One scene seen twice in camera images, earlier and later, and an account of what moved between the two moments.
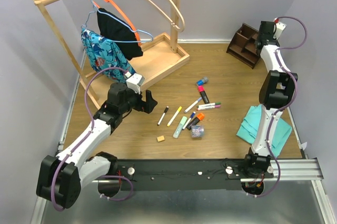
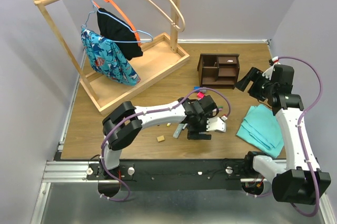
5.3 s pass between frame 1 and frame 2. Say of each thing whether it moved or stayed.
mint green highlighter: stayed
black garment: stayed
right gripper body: moved
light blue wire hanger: stayed
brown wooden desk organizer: moved
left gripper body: moved
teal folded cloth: stayed
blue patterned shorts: stayed
